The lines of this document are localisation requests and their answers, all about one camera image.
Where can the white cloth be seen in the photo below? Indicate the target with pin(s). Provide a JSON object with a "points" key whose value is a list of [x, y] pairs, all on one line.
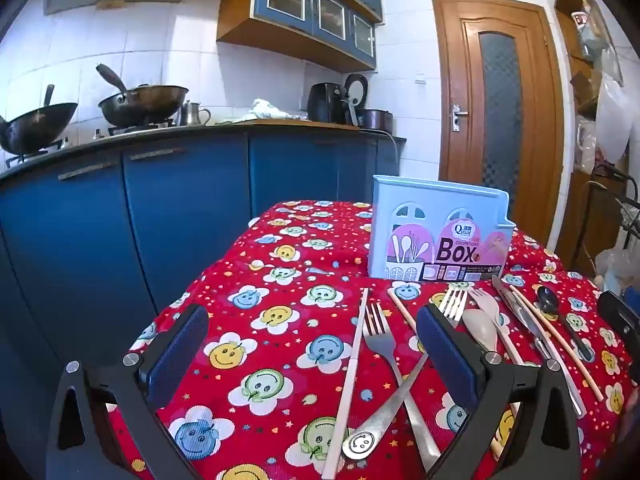
{"points": [[270, 110]]}

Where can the wooden door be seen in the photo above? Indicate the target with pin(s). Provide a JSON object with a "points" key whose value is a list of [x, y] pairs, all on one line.
{"points": [[460, 160]]}

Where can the small black wok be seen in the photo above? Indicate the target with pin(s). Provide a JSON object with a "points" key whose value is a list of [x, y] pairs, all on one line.
{"points": [[35, 127]]}

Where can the light blue utensil box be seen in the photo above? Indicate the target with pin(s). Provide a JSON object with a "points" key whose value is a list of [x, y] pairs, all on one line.
{"points": [[400, 195]]}

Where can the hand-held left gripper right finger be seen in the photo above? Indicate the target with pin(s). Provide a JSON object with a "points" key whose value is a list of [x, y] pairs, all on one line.
{"points": [[445, 355]]}

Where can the red smiley flower tablecloth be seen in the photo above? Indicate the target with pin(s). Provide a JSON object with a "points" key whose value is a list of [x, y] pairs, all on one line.
{"points": [[295, 385]]}

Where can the pink chopstick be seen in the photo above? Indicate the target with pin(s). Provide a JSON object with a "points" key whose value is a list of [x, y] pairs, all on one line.
{"points": [[560, 340]]}

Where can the black rice cooker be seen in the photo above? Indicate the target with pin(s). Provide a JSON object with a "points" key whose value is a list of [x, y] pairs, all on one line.
{"points": [[375, 119]]}

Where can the cream chopstick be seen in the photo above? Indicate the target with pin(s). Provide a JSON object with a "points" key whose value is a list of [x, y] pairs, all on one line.
{"points": [[400, 305]]}

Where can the beige plastic spoon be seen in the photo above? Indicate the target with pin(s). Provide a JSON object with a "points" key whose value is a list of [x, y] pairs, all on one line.
{"points": [[477, 330]]}

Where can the steel kettle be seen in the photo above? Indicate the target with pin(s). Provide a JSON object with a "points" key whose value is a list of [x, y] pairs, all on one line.
{"points": [[192, 115]]}

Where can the white plastic bag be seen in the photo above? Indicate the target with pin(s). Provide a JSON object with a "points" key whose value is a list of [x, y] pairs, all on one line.
{"points": [[612, 120]]}

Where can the blue base cabinets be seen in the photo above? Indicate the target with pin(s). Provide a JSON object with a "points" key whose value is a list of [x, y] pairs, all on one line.
{"points": [[175, 210]]}

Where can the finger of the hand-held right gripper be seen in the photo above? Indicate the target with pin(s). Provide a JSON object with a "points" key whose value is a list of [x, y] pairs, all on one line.
{"points": [[622, 320]]}

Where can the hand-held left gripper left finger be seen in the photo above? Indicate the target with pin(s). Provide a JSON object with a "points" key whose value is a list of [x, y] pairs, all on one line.
{"points": [[175, 355]]}

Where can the wooden shelf unit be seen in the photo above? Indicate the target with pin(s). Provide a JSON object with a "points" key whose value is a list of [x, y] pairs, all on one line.
{"points": [[580, 80]]}

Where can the large steel fork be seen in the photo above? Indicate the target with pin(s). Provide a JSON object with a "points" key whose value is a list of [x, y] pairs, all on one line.
{"points": [[382, 340]]}

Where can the black spoon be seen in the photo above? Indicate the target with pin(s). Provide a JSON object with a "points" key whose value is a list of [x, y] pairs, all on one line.
{"points": [[547, 300]]}

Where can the black air fryer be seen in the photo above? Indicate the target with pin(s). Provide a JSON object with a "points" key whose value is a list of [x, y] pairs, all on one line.
{"points": [[325, 105]]}

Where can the black metal cart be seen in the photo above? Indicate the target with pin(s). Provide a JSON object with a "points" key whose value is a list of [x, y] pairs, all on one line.
{"points": [[620, 210]]}

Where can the large black wok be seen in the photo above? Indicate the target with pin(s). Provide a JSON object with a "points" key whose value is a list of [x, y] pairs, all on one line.
{"points": [[145, 105]]}

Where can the white chopstick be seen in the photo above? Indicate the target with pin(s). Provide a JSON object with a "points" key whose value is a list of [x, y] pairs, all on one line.
{"points": [[350, 375], [570, 390]]}

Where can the beige plastic fork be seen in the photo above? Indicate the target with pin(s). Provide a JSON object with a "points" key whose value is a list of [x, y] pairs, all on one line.
{"points": [[485, 302]]}

